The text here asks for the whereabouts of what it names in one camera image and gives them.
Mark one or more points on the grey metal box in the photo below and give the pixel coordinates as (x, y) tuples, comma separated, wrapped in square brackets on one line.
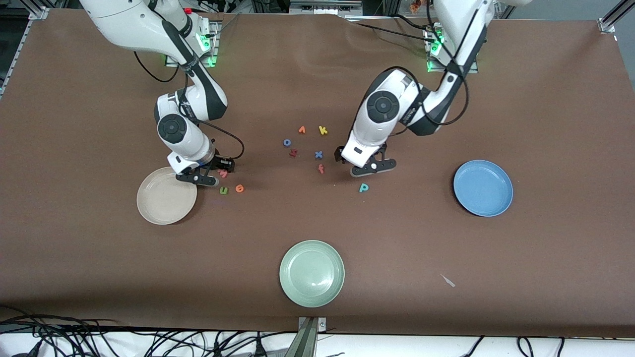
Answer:
[(322, 6)]

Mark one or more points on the aluminium frame profile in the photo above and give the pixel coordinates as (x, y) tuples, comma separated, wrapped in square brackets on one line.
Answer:
[(615, 15)]

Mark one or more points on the aluminium corner bracket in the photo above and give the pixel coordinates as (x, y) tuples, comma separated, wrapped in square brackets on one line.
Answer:
[(38, 13)]

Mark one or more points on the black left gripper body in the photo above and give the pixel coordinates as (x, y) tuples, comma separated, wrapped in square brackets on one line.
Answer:
[(339, 154)]

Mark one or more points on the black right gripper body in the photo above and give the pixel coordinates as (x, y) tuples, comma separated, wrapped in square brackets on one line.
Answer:
[(224, 164)]

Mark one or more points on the metal camera stand bracket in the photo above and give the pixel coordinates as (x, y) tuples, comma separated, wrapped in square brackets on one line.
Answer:
[(308, 342)]

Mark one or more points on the green plate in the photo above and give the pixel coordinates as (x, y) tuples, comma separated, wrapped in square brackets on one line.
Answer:
[(311, 273)]

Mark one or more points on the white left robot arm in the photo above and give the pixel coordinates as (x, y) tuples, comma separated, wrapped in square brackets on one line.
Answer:
[(382, 106)]

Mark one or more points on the beige brown plate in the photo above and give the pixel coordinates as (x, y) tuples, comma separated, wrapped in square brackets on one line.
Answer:
[(166, 208)]

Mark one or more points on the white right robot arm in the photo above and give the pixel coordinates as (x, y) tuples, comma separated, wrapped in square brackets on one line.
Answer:
[(183, 134)]

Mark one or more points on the pink letter w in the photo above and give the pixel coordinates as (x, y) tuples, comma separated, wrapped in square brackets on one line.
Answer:
[(222, 174)]

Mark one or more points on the white tape scrap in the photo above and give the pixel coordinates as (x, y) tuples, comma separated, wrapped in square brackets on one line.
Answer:
[(448, 281)]

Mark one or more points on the blue plate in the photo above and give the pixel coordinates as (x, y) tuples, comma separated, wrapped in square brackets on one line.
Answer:
[(482, 188)]

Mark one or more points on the yellow letter k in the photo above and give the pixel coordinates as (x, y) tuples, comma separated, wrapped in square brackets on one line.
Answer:
[(322, 130)]

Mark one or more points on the teal letter p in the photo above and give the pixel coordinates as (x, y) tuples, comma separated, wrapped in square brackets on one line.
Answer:
[(361, 188)]

